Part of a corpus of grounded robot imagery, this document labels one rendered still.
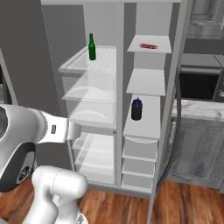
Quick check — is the silver cupboard handle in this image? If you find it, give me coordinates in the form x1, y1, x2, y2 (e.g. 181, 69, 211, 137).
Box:
170, 120, 178, 146

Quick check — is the grey wall cupboard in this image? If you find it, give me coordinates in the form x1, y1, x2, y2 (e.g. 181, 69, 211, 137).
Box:
185, 0, 224, 40

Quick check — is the clear freezer drawer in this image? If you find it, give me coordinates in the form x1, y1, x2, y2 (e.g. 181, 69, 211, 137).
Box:
67, 100, 116, 130
61, 72, 117, 103
71, 131, 116, 186

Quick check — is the grey side-by-side fridge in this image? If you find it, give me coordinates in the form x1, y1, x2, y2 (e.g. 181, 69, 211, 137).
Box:
40, 0, 187, 200

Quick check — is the black microwave oven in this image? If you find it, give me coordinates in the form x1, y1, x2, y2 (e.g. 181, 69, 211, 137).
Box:
177, 65, 224, 103

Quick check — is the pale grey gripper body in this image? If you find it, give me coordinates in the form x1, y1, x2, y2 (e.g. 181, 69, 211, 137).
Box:
66, 117, 82, 142

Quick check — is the green glass bottle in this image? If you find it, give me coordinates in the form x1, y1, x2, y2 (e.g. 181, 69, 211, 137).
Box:
87, 32, 97, 61

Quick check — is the white fridge shelf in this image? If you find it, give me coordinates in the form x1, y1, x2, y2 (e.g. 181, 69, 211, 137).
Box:
127, 35, 172, 54
122, 95, 162, 140
125, 67, 166, 97

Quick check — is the red raw steak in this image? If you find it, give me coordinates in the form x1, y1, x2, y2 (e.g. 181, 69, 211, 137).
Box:
138, 42, 159, 50

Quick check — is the grey freezer door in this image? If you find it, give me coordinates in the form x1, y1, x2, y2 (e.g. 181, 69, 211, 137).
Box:
0, 0, 71, 176

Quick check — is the grey fridge door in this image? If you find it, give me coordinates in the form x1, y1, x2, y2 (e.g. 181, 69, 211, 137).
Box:
146, 0, 194, 224

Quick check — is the grey base cupboard door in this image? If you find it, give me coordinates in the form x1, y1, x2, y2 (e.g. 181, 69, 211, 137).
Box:
168, 116, 224, 189

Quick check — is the black jar with blue lid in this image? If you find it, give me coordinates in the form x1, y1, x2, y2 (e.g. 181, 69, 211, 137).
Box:
130, 97, 144, 122

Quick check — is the clear freezer shelf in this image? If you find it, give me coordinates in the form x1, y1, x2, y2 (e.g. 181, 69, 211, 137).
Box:
58, 45, 117, 74

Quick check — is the white fridge drawer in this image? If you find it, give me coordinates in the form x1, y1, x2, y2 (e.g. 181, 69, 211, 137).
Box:
120, 172, 154, 191
121, 157, 156, 177
122, 136, 158, 160

